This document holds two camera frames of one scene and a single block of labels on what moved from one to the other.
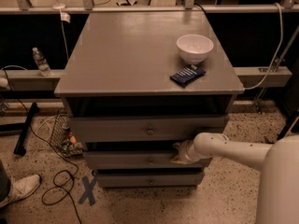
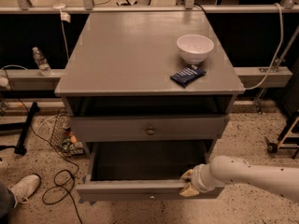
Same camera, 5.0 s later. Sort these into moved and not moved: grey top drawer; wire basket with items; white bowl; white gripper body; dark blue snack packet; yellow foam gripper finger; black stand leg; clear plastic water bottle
Moved: yellow foam gripper finger; white gripper body
Not moved: clear plastic water bottle; black stand leg; dark blue snack packet; white bowl; wire basket with items; grey top drawer
